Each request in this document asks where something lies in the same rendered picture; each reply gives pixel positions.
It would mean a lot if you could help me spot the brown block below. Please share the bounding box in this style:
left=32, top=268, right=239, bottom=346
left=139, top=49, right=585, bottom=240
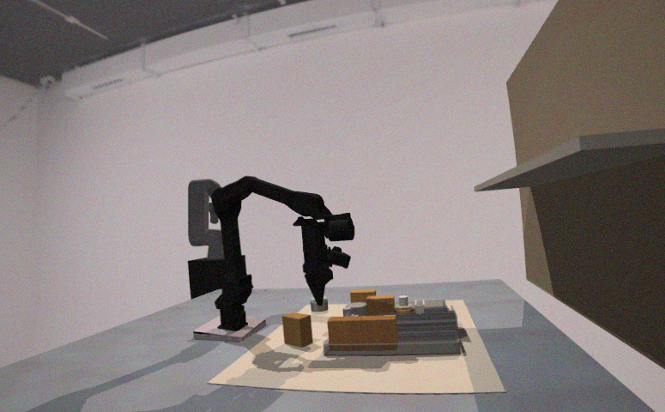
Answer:
left=360, top=315, right=398, bottom=344
left=350, top=289, right=376, bottom=303
left=366, top=295, right=395, bottom=316
left=327, top=317, right=363, bottom=344
left=282, top=312, right=313, bottom=348

